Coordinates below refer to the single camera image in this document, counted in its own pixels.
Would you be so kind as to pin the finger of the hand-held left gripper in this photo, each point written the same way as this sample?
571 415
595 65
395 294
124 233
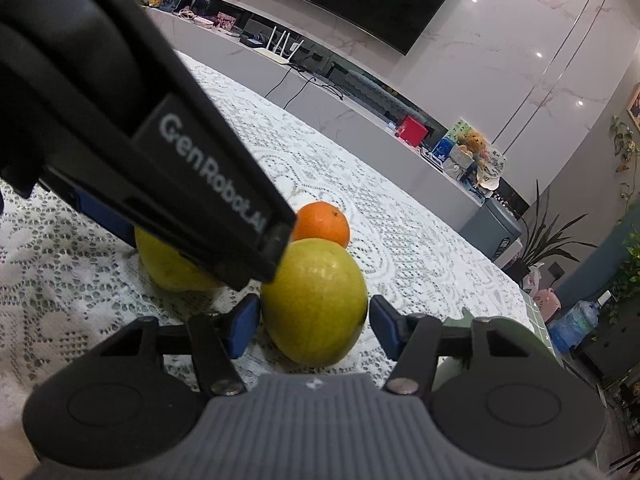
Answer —
102 215
235 260

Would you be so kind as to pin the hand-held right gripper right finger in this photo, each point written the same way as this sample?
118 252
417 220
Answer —
384 325

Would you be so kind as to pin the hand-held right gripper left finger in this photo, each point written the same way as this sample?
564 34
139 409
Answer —
243 329

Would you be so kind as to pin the yellow lemon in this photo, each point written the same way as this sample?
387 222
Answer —
170 270

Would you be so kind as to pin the yellow-green lemon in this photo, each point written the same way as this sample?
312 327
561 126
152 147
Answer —
315 305

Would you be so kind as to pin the orange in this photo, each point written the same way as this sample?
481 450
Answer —
325 227

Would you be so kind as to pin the white lace tablecloth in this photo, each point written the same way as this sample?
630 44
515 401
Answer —
400 220

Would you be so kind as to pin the grey trash bin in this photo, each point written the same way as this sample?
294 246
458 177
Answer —
492 230

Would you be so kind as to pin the white plastic bag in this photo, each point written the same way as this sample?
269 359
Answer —
534 276

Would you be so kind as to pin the pink heater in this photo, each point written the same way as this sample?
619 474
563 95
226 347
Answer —
549 305

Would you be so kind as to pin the grey marble television cabinet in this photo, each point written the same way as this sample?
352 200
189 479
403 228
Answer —
350 125

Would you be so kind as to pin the long-leaf potted plant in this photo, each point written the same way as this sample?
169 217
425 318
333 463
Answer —
542 240

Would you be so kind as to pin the white router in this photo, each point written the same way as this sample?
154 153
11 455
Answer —
280 50

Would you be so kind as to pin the blue water bottle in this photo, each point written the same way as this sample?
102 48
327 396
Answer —
575 325

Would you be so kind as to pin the red box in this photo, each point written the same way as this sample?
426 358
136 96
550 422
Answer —
411 131

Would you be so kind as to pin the brown teddy bear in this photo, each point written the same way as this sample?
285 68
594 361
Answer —
472 141

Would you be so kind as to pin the climbing vine plant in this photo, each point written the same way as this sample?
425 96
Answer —
625 150

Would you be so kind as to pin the wall picture frame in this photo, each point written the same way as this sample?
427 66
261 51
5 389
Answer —
635 107

